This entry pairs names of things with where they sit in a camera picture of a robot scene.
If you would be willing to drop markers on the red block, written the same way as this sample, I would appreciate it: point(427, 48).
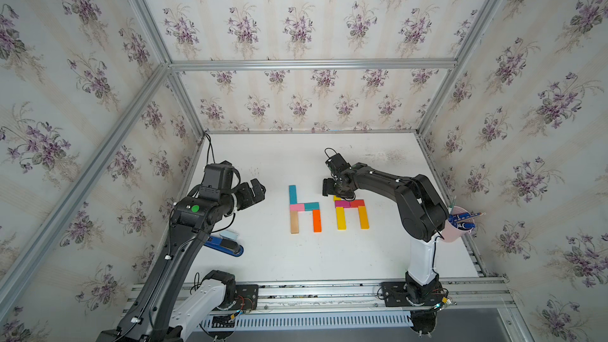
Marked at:
point(357, 203)

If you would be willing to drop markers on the amber orange block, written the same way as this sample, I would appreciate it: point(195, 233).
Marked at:
point(363, 218)

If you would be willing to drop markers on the magenta block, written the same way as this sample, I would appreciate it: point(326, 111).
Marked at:
point(342, 204)

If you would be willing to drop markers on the natural wood block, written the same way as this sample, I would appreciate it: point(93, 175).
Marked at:
point(294, 222)

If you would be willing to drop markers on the blue stapler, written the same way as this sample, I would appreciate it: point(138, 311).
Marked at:
point(224, 245)

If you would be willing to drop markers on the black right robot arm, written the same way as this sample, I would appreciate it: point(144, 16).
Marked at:
point(422, 212)

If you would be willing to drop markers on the pink block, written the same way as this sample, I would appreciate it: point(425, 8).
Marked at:
point(297, 208)

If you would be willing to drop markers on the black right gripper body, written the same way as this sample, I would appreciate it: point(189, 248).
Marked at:
point(332, 187)

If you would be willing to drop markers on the pink pen cup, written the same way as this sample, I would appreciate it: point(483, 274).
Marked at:
point(459, 223)

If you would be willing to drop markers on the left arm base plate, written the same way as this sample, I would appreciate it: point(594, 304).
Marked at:
point(245, 298)

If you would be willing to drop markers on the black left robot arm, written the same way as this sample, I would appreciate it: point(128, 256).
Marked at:
point(156, 315)

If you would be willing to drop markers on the long teal block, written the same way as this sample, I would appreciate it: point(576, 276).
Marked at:
point(292, 195)

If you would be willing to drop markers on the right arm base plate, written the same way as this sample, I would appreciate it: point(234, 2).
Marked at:
point(411, 294)

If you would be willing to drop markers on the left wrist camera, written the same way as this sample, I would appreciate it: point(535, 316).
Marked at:
point(219, 178)

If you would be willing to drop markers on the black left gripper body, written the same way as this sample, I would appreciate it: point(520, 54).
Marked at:
point(243, 198)

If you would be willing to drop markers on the short teal block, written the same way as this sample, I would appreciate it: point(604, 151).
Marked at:
point(310, 207)

